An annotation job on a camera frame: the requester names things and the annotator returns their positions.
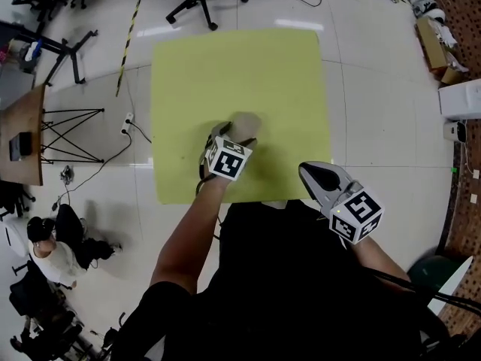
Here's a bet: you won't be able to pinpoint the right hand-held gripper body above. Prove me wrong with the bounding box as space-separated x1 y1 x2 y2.
298 160 386 245

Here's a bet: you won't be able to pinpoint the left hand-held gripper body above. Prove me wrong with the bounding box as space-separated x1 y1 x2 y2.
198 121 254 183

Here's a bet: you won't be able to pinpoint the beige glasses case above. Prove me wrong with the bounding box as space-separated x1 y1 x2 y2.
229 111 263 143

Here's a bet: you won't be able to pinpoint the person's right forearm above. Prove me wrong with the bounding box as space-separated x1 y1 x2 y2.
351 234 413 282

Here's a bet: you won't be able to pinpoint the person's left forearm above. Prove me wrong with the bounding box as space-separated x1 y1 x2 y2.
149 174 231 297

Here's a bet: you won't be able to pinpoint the yellow-green table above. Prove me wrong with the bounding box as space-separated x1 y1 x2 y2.
150 28 334 205

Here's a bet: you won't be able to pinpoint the person's black clothing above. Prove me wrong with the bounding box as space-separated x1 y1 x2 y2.
119 199 454 361

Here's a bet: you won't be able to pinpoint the white power strip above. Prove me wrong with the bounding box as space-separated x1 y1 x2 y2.
119 112 135 136

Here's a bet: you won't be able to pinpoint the dark green round stool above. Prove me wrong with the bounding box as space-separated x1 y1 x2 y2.
407 255 464 297

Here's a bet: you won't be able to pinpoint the yellow-black floor tape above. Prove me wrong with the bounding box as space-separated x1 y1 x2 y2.
115 0 146 98

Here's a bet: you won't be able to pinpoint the small white device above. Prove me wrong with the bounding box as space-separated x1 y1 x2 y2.
443 120 469 143

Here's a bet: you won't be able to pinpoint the white board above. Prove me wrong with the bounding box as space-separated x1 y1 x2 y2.
427 255 474 316

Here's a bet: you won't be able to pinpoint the white box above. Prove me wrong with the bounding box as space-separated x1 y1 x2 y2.
437 77 481 122

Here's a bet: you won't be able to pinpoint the brown cardboard box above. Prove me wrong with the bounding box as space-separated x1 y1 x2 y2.
414 16 464 86

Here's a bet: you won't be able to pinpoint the black desk stand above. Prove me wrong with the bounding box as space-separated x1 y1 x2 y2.
0 20 99 86

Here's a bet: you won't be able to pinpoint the wooden side table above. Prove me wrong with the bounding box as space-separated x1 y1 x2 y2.
0 83 47 187

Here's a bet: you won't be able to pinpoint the black device on tray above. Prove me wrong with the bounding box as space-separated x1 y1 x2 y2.
8 131 34 162

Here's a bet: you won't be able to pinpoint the black chairs cluster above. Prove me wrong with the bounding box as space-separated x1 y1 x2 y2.
8 260 86 361

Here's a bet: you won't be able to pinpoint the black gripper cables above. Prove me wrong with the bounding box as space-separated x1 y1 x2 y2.
370 268 481 312

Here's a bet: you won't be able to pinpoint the black wire table frame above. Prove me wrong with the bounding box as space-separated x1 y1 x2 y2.
38 107 106 165

